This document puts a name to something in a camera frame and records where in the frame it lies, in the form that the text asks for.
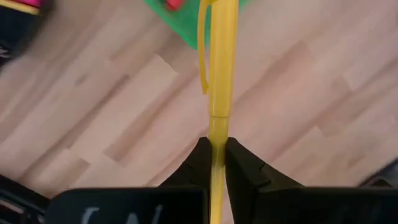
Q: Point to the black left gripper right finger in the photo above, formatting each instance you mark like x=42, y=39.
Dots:
x=264, y=199

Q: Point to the green plastic basket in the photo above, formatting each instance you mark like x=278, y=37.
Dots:
x=183, y=28

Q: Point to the black plastic basket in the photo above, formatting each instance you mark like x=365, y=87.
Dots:
x=18, y=31

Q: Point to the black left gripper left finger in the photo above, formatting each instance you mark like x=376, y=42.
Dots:
x=186, y=199

